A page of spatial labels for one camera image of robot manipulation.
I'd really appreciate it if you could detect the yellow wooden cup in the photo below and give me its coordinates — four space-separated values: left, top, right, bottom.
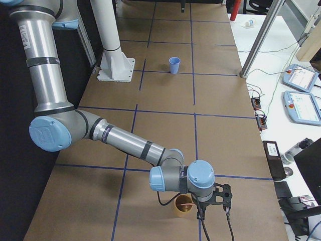
173 194 194 217

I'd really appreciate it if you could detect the blue ribbed plastic cup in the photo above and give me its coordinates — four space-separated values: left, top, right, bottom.
169 57 181 74

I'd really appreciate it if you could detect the white pole with base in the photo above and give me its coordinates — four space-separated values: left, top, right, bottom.
90 0 135 82

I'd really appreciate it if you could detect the black box with label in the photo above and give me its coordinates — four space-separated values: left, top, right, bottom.
262 141 286 181

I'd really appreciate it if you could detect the black monitor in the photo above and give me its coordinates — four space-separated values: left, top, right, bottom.
294 139 321 205

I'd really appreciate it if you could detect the black power strip left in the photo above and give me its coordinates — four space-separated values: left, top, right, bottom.
250 97 261 110

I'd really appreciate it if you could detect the small steel cup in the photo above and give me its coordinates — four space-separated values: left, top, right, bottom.
284 167 293 177

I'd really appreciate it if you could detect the near teach pendant tablet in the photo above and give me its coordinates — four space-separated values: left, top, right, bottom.
282 91 320 126

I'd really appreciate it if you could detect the aluminium frame post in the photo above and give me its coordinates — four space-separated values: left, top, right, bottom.
240 0 285 78

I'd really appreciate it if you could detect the far teach pendant tablet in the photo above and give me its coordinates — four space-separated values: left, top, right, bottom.
282 64 318 93

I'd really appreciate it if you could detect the red cylinder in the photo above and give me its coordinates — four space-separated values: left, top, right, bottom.
230 0 242 21

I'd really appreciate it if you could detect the teach pendant tablet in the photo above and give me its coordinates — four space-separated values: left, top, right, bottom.
282 64 318 93
282 91 320 126

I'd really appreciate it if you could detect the white blue paper roll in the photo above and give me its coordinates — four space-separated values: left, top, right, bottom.
244 19 256 28

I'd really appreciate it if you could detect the black power strip right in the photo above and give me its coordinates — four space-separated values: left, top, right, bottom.
255 114 267 131

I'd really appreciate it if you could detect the black power strip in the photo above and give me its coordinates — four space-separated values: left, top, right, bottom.
255 114 267 131
250 97 261 110

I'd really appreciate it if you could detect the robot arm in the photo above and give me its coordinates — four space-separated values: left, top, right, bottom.
2 1 215 203

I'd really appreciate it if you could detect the clear water bottle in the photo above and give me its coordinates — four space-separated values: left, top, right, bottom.
281 138 313 165

